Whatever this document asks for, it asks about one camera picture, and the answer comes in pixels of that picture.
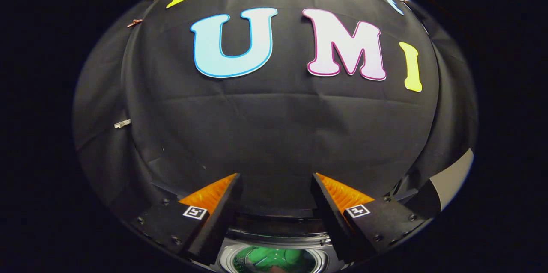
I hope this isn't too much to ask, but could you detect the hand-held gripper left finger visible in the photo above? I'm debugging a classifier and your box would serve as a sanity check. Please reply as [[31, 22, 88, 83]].
[[135, 173, 243, 265]]

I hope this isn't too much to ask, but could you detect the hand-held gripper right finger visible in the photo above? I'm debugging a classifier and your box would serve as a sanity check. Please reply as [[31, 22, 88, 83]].
[[311, 173, 431, 263]]

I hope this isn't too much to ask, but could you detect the dark grey washing machine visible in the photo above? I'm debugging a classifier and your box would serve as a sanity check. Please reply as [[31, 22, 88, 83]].
[[216, 209, 343, 273]]

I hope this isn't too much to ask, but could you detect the green polo shirt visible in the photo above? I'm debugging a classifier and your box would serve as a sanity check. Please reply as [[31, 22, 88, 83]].
[[244, 246, 305, 273]]

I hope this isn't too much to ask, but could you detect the black backdrop cloth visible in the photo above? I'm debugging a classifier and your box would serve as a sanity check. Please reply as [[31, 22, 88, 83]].
[[72, 0, 478, 239]]

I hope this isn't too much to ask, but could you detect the grey cabinet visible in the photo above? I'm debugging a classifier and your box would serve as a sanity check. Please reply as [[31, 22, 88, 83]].
[[402, 149, 474, 218]]

